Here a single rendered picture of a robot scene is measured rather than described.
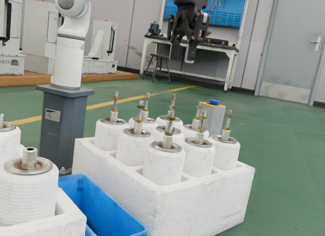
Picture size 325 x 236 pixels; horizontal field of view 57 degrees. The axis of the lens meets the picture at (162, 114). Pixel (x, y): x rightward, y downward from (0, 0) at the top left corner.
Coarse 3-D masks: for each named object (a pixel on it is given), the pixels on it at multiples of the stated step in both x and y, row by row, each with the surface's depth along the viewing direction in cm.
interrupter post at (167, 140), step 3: (165, 135) 71; (165, 138) 71; (168, 138) 71; (171, 138) 71; (165, 141) 71; (168, 141) 71; (171, 141) 72; (162, 144) 72; (165, 144) 71; (168, 144) 71; (171, 144) 72; (165, 147) 71; (168, 147) 71
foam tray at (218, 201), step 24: (72, 168) 92; (96, 168) 82; (120, 168) 74; (216, 168) 84; (240, 168) 87; (120, 192) 74; (144, 192) 67; (168, 192) 65; (192, 192) 71; (216, 192) 78; (240, 192) 87; (144, 216) 67; (168, 216) 67; (192, 216) 74; (216, 216) 81; (240, 216) 91
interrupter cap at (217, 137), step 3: (213, 135) 90; (216, 135) 91; (219, 135) 91; (213, 138) 87; (216, 138) 87; (219, 138) 89; (231, 138) 90; (234, 138) 90; (219, 141) 85; (222, 141) 85; (225, 141) 85; (228, 141) 86; (231, 141) 86; (234, 141) 87
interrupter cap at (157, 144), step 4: (152, 144) 72; (156, 144) 72; (160, 144) 73; (172, 144) 74; (176, 144) 75; (156, 148) 70; (160, 148) 69; (164, 148) 70; (168, 148) 71; (172, 148) 72; (176, 148) 71; (180, 148) 72; (172, 152) 69
